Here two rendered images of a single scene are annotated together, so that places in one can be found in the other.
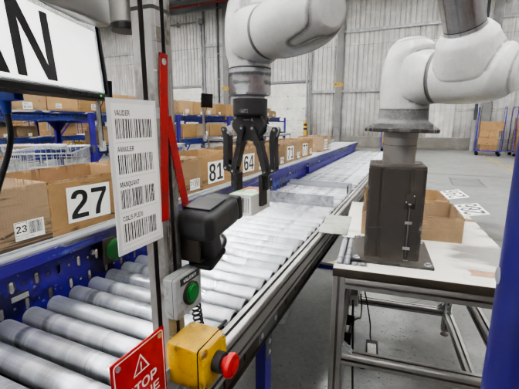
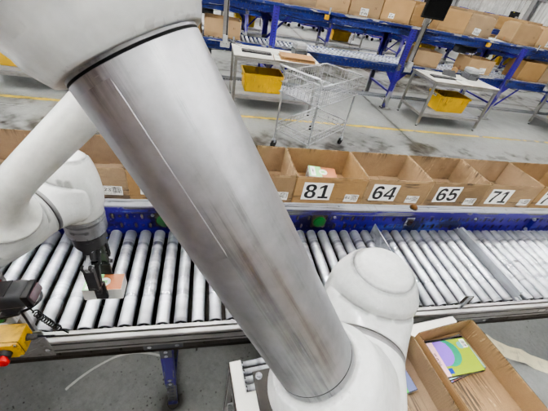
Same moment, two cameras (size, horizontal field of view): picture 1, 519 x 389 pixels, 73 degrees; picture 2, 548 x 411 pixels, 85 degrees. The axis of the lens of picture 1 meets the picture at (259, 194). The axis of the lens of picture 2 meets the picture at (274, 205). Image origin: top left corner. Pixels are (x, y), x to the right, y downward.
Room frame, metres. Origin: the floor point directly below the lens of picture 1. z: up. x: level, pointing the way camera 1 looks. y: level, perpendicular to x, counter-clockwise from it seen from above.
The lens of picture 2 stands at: (0.79, -0.62, 1.83)
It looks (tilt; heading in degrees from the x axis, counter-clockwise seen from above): 38 degrees down; 49
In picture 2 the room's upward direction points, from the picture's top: 12 degrees clockwise
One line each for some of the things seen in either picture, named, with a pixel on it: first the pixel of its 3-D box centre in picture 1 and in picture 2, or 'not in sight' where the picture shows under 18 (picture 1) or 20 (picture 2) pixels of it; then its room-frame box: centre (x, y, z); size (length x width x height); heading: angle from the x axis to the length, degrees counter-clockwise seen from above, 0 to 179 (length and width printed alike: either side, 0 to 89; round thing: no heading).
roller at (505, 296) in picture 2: (318, 190); (475, 263); (2.50, -0.43, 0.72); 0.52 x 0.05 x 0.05; 66
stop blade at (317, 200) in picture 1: (294, 200); (391, 261); (1.99, -0.20, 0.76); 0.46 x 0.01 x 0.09; 66
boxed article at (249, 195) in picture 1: (250, 200); (105, 286); (0.78, 0.02, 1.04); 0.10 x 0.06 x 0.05; 156
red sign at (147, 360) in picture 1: (155, 370); not in sight; (0.45, 0.16, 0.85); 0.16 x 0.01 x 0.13; 156
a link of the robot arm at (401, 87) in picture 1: (410, 74); (364, 303); (1.18, -0.49, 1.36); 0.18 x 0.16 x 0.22; 36
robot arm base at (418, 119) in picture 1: (402, 117); not in sight; (1.21, -0.49, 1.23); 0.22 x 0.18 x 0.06; 158
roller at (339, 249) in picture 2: (280, 215); (346, 267); (1.78, -0.11, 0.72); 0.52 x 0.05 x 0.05; 66
